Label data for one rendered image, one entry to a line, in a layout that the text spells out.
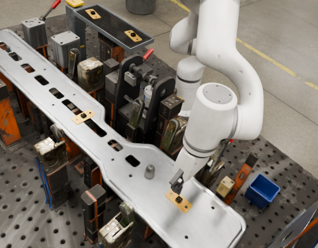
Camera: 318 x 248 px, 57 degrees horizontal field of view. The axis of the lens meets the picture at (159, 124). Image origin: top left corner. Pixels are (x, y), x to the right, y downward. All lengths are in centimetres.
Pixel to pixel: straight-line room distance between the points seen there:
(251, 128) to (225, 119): 6
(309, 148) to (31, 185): 227
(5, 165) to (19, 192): 16
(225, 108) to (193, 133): 10
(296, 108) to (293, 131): 35
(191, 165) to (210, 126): 13
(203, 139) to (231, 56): 18
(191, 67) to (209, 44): 66
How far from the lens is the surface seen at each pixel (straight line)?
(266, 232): 135
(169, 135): 103
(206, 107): 58
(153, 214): 90
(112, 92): 119
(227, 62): 66
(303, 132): 299
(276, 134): 282
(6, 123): 137
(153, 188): 94
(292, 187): 153
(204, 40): 66
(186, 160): 70
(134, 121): 109
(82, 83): 127
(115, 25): 134
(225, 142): 88
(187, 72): 131
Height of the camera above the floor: 180
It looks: 46 degrees down
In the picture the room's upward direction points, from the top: 11 degrees clockwise
